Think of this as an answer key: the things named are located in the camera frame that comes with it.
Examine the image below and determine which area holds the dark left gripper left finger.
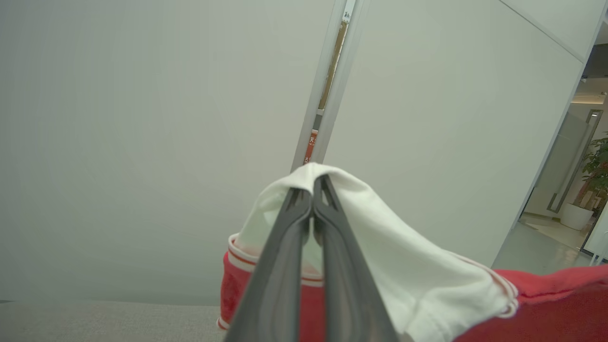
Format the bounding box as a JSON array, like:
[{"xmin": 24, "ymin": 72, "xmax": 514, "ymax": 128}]
[{"xmin": 223, "ymin": 188, "xmax": 313, "ymax": 342}]

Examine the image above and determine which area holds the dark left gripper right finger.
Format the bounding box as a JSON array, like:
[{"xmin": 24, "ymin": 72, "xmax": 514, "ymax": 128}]
[{"xmin": 313, "ymin": 174, "xmax": 399, "ymax": 342}]

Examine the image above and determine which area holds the red white t-shirt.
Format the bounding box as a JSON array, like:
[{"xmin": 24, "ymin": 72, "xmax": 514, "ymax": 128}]
[{"xmin": 216, "ymin": 162, "xmax": 608, "ymax": 342}]

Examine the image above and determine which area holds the red sign strip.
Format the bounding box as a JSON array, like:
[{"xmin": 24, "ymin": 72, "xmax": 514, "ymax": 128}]
[{"xmin": 304, "ymin": 129, "xmax": 318, "ymax": 165}]

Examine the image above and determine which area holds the green plant white pot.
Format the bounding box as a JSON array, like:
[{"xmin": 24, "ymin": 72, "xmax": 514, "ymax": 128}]
[{"xmin": 560, "ymin": 134, "xmax": 608, "ymax": 232}]

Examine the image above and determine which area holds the grey wall partition post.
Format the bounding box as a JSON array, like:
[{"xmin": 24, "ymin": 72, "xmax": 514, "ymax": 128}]
[{"xmin": 291, "ymin": 0, "xmax": 372, "ymax": 172}]

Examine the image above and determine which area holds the glass door long handle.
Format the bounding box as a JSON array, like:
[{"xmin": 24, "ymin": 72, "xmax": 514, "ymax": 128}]
[{"xmin": 525, "ymin": 109, "xmax": 605, "ymax": 220}]

